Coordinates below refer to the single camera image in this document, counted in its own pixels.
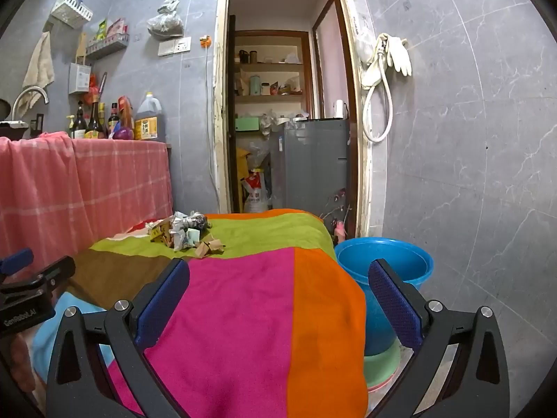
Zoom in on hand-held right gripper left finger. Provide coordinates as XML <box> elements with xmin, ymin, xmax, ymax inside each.
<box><xmin>46</xmin><ymin>258</ymin><xmax>192</xmax><ymax>418</ymax></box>

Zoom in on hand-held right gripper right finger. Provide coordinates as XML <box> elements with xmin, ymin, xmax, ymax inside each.
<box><xmin>368</xmin><ymin>258</ymin><xmax>511</xmax><ymax>418</ymax></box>

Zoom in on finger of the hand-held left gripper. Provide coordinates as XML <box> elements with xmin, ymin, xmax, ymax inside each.
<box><xmin>0</xmin><ymin>256</ymin><xmax>76</xmax><ymax>297</ymax></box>
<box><xmin>0</xmin><ymin>248</ymin><xmax>34</xmax><ymax>276</ymax></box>

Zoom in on blue plastic bucket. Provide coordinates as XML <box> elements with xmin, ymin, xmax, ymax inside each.
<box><xmin>334</xmin><ymin>237</ymin><xmax>435</xmax><ymax>358</ymax></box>

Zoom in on pile of wrappers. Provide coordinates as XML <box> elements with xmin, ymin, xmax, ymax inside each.
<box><xmin>147</xmin><ymin>211</ymin><xmax>225</xmax><ymax>260</ymax></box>

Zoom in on green plastic basin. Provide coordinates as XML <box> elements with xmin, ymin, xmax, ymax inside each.
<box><xmin>363</xmin><ymin>339</ymin><xmax>403</xmax><ymax>392</ymax></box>

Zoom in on multicolour patchwork blanket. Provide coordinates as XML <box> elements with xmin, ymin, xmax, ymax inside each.
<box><xmin>32</xmin><ymin>209</ymin><xmax>369</xmax><ymax>418</ymax></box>

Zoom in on pink checked cloth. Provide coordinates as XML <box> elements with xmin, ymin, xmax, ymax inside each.
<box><xmin>0</xmin><ymin>133</ymin><xmax>174</xmax><ymax>267</ymax></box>

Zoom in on dried branches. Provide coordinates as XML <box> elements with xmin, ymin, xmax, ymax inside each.
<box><xmin>320</xmin><ymin>187</ymin><xmax>349</xmax><ymax>228</ymax></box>

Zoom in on white and red sack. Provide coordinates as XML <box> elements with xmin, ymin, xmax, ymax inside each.
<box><xmin>243</xmin><ymin>170</ymin><xmax>269</xmax><ymax>214</ymax></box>

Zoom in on dark glass bottle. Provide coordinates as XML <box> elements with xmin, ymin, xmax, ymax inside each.
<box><xmin>70</xmin><ymin>101</ymin><xmax>88</xmax><ymax>139</ymax></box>
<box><xmin>86</xmin><ymin>102</ymin><xmax>105</xmax><ymax>139</ymax></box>

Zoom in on yellow bag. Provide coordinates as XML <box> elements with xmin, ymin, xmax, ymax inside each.
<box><xmin>236</xmin><ymin>148</ymin><xmax>252</xmax><ymax>201</ymax></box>

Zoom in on grey refrigerator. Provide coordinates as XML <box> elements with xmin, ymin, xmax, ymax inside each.
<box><xmin>270</xmin><ymin>118</ymin><xmax>351</xmax><ymax>228</ymax></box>

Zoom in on metal faucet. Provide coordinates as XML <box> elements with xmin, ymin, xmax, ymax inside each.
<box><xmin>12</xmin><ymin>86</ymin><xmax>49</xmax><ymax>120</ymax></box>

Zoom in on large cooking oil jug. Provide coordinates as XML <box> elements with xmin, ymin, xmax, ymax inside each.
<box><xmin>134</xmin><ymin>92</ymin><xmax>167</xmax><ymax>142</ymax></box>

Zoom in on beige hanging towel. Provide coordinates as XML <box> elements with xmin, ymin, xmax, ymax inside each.
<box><xmin>21</xmin><ymin>31</ymin><xmax>55</xmax><ymax>110</ymax></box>

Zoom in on brown wooden door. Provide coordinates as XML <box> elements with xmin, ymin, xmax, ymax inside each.
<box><xmin>228</xmin><ymin>14</ymin><xmax>238</xmax><ymax>214</ymax></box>

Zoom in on wooden shelving unit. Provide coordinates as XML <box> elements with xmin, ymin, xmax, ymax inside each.
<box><xmin>235</xmin><ymin>30</ymin><xmax>313</xmax><ymax>119</ymax></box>

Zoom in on white hanging plastic bag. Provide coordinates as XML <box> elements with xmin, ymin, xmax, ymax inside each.
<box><xmin>354</xmin><ymin>24</ymin><xmax>377</xmax><ymax>64</ymax></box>

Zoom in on hanging clear plastic bag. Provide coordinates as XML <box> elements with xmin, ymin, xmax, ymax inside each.
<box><xmin>147</xmin><ymin>0</ymin><xmax>184</xmax><ymax>38</ymax></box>

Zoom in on white wall box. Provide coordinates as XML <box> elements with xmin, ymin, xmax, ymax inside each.
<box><xmin>69</xmin><ymin>63</ymin><xmax>93</xmax><ymax>95</ymax></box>

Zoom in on door frame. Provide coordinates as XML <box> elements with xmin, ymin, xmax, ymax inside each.
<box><xmin>214</xmin><ymin>0</ymin><xmax>371</xmax><ymax>239</ymax></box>

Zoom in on grey wall shelf rack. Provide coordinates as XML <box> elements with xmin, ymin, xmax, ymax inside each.
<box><xmin>86</xmin><ymin>32</ymin><xmax>130</xmax><ymax>61</ymax></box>

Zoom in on white plastic wall basket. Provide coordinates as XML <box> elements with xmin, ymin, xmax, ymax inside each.
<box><xmin>51</xmin><ymin>0</ymin><xmax>93</xmax><ymax>27</ymax></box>

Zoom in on white hanging cloth and cable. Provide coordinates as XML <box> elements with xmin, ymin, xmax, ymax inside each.
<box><xmin>363</xmin><ymin>32</ymin><xmax>413</xmax><ymax>88</ymax></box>

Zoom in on white wall socket panel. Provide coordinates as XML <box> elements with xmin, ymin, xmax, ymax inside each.
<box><xmin>157</xmin><ymin>38</ymin><xmax>192</xmax><ymax>56</ymax></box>

